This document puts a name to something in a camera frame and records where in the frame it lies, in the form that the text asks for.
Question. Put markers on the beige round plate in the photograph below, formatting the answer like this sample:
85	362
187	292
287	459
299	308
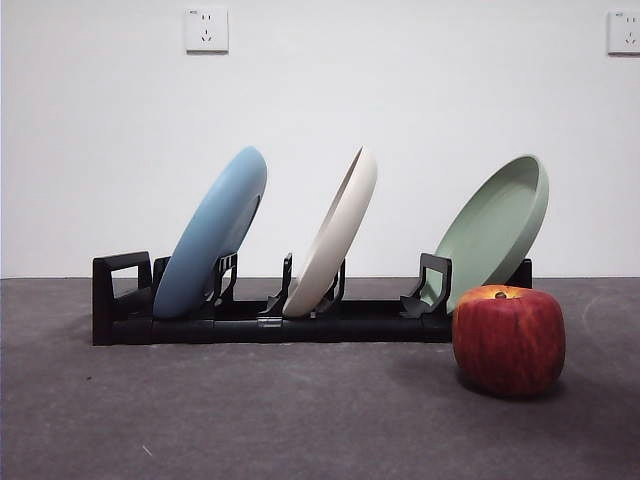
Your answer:
332	240

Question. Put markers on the white wall socket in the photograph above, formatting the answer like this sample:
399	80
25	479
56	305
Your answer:
207	30
625	32

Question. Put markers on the blue round plate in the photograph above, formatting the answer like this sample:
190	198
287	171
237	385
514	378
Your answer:
210	235

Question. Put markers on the green round plate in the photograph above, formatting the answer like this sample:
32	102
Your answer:
492	225

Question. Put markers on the red apple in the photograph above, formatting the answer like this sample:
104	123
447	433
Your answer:
507	345

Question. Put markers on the black plate rack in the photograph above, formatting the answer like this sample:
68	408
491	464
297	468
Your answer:
350	327

